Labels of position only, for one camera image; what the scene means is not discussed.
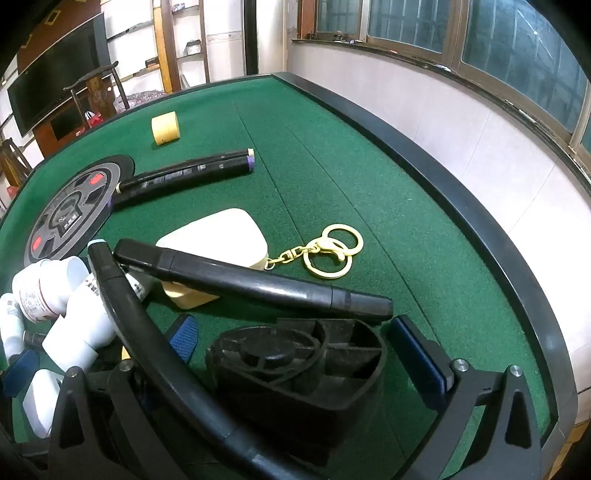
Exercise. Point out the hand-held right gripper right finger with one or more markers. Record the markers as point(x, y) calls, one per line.
point(418, 353)

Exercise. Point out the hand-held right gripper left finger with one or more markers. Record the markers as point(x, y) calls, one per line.
point(185, 339)

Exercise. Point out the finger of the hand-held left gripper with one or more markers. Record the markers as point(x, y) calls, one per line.
point(21, 369)

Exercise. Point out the small white bottle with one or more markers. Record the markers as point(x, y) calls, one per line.
point(11, 323)

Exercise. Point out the black marker grey cap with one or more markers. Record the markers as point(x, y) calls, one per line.
point(138, 323)

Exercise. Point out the white pill bottle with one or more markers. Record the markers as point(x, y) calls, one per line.
point(78, 337)

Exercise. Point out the white bottle red label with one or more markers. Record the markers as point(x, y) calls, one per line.
point(39, 290)

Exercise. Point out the plain black marker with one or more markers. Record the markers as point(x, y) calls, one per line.
point(258, 284)

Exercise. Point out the black plastic holder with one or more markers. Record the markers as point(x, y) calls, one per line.
point(323, 383)

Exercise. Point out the cream earbuds case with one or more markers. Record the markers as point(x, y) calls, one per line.
point(217, 240)

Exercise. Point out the gold keyring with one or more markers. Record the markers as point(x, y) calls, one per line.
point(318, 247)

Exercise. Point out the round table control panel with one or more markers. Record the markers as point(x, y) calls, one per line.
point(69, 217)

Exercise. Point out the dark wooden chair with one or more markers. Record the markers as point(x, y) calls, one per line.
point(10, 159)
point(94, 90)

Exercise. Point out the yellow tape roll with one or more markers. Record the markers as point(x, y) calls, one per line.
point(165, 128)

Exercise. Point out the red plastic bag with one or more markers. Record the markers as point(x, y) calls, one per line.
point(94, 119)

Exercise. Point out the wooden television cabinet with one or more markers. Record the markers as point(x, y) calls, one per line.
point(53, 127)

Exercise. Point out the black flat television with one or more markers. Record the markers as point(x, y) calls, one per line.
point(55, 78)

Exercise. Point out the metal framed window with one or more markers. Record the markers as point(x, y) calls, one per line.
point(508, 46)

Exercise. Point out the wooden wall shelf unit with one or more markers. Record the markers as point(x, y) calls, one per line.
point(184, 37)

